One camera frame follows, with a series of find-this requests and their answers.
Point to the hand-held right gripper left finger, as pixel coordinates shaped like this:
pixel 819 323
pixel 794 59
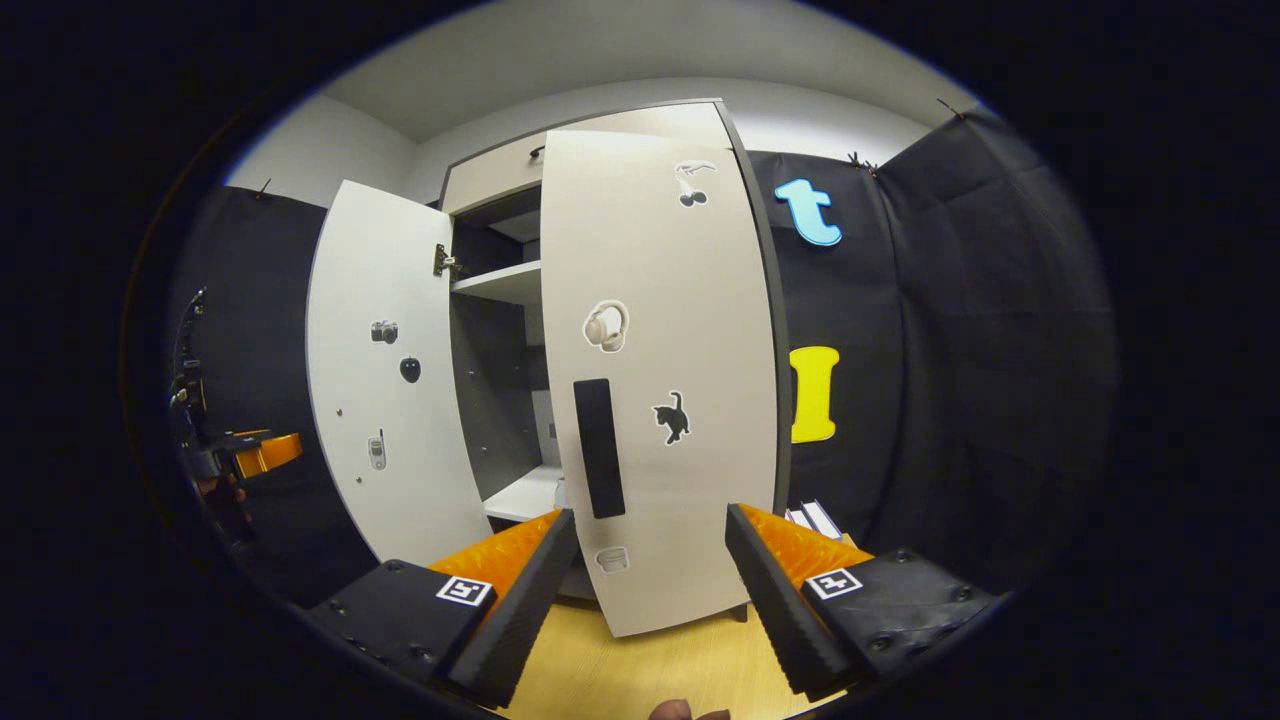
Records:
pixel 520 610

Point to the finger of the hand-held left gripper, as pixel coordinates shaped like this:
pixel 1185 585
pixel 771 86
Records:
pixel 235 440
pixel 270 455

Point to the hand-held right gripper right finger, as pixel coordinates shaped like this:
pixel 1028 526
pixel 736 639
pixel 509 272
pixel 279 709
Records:
pixel 785 620

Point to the white shoe cabinet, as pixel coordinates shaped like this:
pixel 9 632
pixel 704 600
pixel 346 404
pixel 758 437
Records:
pixel 490 400

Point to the white cabinet door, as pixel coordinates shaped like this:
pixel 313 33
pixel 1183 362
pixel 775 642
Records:
pixel 680 290
pixel 385 260

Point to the metal door hinge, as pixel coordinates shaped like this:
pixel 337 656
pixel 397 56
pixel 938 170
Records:
pixel 445 262

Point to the white cabinet drawer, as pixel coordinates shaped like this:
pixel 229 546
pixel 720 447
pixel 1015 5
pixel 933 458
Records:
pixel 500 175

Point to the white spine book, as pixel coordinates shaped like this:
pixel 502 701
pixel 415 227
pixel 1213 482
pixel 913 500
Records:
pixel 800 518

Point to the lavender spine book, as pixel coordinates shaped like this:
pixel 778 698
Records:
pixel 825 518

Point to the black backdrop cloth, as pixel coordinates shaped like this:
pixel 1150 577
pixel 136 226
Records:
pixel 980 350

